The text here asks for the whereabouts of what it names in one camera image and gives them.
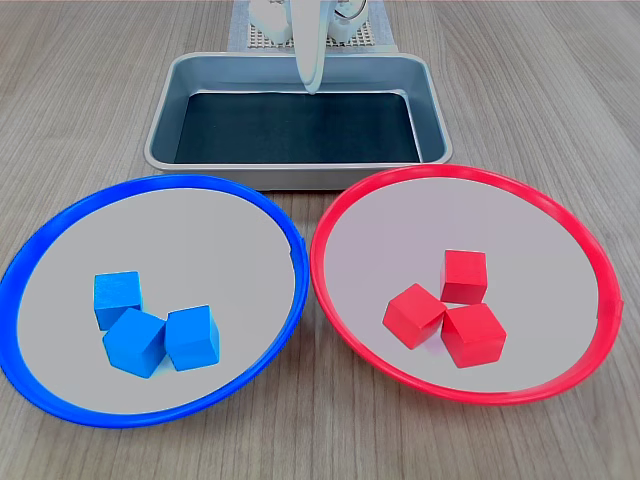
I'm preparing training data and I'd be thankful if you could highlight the steel tray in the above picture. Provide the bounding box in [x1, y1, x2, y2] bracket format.
[143, 51, 454, 192]

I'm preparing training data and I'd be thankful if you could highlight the red-rimmed white plate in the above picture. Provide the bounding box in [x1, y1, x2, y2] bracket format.
[309, 163, 625, 406]

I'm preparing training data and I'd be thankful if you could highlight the thin looped motor cable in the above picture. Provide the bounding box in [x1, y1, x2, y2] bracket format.
[332, 0, 370, 25]

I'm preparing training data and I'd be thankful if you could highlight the black tray mat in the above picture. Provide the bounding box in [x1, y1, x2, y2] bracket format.
[173, 91, 423, 165]

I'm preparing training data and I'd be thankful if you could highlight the pale perforated base plate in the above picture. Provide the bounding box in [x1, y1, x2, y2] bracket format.
[247, 19, 376, 50]

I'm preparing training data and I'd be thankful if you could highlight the blue cube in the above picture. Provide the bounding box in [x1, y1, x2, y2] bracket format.
[164, 304, 221, 373]
[93, 270, 144, 331]
[102, 307, 167, 380]

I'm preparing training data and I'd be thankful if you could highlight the red cube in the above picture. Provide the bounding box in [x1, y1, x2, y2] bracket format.
[382, 282, 448, 351]
[440, 302, 508, 370]
[439, 249, 488, 306]

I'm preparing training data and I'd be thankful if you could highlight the blue-rimmed white plate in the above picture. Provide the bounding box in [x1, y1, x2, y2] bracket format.
[0, 173, 309, 430]

